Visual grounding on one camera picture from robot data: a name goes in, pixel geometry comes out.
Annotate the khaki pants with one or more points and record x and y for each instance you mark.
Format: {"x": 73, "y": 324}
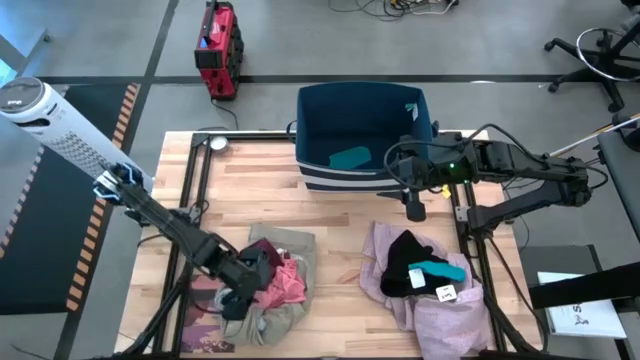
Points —
{"x": 280, "y": 320}

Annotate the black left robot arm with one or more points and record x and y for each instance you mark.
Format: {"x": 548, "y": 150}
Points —
{"x": 165, "y": 220}

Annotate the maroon garment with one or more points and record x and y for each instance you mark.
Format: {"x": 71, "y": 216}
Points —
{"x": 272, "y": 250}

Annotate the round silver disc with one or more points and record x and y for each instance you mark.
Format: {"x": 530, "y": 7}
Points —
{"x": 218, "y": 143}

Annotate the black aluminium table frame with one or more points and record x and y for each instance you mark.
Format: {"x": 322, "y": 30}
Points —
{"x": 197, "y": 136}
{"x": 507, "y": 337}

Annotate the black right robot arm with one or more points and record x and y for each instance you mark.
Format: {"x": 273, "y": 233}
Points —
{"x": 525, "y": 160}

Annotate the blue fabric bin white stripe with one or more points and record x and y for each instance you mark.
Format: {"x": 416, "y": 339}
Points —
{"x": 350, "y": 115}

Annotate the pink garment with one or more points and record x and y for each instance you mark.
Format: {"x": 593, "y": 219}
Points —
{"x": 285, "y": 287}

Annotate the white paper sheet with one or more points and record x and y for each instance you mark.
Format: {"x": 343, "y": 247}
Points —
{"x": 585, "y": 320}

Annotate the white teal bin label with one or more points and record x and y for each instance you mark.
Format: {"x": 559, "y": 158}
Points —
{"x": 413, "y": 111}

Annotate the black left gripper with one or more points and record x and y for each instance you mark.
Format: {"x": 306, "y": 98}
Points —
{"x": 242, "y": 285}

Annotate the black rig beam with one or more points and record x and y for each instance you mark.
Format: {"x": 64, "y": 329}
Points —
{"x": 585, "y": 289}

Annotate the yellow gripper tag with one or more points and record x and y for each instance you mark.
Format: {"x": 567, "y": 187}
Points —
{"x": 446, "y": 192}

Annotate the red jobsite radio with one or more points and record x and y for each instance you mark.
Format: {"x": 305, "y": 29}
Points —
{"x": 220, "y": 45}

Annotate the long yellow white pole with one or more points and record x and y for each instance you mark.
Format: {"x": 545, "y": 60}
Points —
{"x": 580, "y": 142}

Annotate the black garment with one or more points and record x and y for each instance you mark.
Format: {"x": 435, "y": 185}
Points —
{"x": 400, "y": 265}

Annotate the lavender shirt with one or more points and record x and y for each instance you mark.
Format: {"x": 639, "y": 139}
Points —
{"x": 450, "y": 325}

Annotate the maroon patterned cloth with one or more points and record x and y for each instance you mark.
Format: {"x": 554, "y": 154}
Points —
{"x": 200, "y": 330}

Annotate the teal sock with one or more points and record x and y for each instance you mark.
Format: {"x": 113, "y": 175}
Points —
{"x": 445, "y": 271}

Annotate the teal cloth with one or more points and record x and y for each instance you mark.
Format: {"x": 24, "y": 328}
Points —
{"x": 350, "y": 158}

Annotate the black side table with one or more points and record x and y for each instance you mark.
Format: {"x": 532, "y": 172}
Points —
{"x": 625, "y": 175}

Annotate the black floor mat orange stripes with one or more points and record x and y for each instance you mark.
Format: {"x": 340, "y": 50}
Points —
{"x": 45, "y": 240}

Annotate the white clothing tag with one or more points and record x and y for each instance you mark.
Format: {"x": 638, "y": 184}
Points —
{"x": 417, "y": 278}
{"x": 446, "y": 293}

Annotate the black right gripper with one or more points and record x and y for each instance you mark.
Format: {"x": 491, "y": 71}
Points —
{"x": 427, "y": 167}

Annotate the white tower fan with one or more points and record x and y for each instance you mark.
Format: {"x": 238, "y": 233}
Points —
{"x": 55, "y": 127}

